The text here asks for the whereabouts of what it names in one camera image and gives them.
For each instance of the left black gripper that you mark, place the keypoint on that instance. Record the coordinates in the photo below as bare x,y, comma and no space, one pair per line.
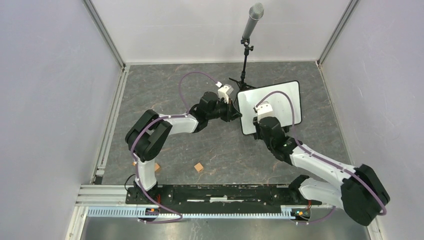
231,113

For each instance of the white whiteboard black frame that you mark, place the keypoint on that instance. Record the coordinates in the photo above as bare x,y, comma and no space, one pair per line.
284,98

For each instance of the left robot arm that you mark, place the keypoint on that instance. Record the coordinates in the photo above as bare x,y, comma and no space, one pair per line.
148,135

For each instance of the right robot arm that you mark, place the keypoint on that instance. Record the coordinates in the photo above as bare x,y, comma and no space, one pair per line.
356,190

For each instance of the black microphone tripod stand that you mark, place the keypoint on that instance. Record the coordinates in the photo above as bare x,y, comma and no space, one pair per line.
241,84

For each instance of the right wooden cube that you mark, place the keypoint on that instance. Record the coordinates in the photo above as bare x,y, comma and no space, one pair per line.
199,167

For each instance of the wooden cube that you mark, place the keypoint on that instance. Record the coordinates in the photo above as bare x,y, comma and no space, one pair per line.
157,167
199,167

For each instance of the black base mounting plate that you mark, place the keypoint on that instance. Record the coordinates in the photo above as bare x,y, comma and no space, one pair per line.
218,198

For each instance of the left wooden cube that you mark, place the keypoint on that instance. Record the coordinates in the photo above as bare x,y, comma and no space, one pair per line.
157,167

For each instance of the grey microphone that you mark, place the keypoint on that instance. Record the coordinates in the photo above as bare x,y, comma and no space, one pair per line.
256,12

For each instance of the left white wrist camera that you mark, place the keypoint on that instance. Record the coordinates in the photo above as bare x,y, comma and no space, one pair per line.
224,91

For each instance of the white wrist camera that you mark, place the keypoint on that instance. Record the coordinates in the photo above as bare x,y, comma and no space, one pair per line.
264,110
224,91

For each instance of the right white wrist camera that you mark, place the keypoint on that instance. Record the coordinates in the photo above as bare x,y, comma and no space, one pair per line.
264,110

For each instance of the slotted grey cable duct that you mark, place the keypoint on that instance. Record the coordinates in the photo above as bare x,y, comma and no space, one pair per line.
146,213

